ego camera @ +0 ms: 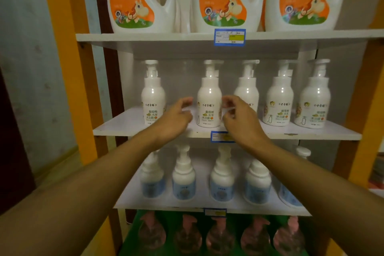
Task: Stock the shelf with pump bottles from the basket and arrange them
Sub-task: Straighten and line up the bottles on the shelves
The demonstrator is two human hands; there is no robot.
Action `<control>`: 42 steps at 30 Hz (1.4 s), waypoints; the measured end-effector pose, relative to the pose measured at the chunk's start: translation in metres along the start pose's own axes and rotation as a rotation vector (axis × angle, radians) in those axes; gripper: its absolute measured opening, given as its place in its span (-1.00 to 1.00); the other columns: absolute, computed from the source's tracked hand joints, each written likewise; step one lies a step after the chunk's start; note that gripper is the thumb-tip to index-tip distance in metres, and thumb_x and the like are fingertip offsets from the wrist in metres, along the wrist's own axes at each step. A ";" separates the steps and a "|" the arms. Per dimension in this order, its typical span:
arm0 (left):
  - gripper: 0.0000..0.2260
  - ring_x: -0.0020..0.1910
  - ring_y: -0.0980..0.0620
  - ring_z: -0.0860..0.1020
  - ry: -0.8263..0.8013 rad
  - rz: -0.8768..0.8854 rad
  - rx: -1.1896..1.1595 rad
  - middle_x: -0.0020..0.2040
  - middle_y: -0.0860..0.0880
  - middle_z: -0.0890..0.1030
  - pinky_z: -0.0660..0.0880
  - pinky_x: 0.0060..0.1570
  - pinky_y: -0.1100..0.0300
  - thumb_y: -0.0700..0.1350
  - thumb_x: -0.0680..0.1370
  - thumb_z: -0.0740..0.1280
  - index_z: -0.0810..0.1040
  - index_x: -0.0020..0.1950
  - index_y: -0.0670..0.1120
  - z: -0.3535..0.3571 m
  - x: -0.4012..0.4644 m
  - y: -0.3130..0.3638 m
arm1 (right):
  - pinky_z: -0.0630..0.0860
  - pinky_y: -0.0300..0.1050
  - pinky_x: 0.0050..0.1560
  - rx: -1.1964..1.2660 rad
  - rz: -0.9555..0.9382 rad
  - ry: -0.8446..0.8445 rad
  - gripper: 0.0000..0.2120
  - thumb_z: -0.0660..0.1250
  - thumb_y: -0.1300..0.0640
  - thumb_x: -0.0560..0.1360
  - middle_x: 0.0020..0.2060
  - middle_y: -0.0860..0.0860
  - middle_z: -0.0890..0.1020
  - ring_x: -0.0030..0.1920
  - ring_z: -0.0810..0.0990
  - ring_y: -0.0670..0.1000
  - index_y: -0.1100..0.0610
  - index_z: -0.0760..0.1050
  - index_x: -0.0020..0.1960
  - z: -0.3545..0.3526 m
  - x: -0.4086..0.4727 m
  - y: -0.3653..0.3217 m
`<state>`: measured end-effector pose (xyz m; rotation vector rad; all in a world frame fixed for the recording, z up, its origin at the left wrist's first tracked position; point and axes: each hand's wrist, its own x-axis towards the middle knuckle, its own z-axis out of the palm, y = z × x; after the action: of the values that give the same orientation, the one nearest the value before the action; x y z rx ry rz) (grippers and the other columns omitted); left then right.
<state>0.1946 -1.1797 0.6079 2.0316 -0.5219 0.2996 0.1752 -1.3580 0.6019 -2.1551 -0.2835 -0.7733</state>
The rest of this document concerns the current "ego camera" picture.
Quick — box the person's left hand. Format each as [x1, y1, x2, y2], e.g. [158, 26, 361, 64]
[149, 96, 194, 149]

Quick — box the person's right hand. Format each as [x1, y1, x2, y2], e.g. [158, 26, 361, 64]
[221, 94, 271, 154]

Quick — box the tall white pump bottle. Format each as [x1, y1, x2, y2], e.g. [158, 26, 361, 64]
[141, 60, 166, 126]
[294, 59, 332, 130]
[234, 60, 260, 113]
[196, 60, 224, 128]
[262, 60, 296, 127]

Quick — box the orange framed white shelf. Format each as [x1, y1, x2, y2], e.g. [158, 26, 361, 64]
[40, 0, 384, 256]

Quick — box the white blue label pump bottle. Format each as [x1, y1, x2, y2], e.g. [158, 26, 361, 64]
[172, 144, 197, 200]
[210, 144, 236, 203]
[278, 146, 312, 208]
[243, 158, 272, 205]
[139, 150, 166, 199]

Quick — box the clear pink pump bottle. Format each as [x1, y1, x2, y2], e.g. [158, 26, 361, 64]
[273, 216, 306, 256]
[206, 216, 236, 255]
[240, 216, 271, 256]
[138, 211, 167, 250]
[173, 214, 203, 254]

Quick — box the person's left forearm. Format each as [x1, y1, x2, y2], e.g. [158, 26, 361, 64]
[0, 128, 164, 256]

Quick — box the person's right forearm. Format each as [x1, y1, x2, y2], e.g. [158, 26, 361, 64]
[250, 140, 384, 256]

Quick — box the blue price tag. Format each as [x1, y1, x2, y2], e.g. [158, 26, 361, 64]
[210, 131, 236, 144]
[214, 28, 246, 47]
[204, 208, 228, 217]

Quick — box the green orange base cabinet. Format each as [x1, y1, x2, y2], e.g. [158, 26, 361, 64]
[118, 210, 310, 256]

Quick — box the dark brown wooden door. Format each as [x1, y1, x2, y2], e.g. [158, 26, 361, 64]
[0, 68, 37, 215]

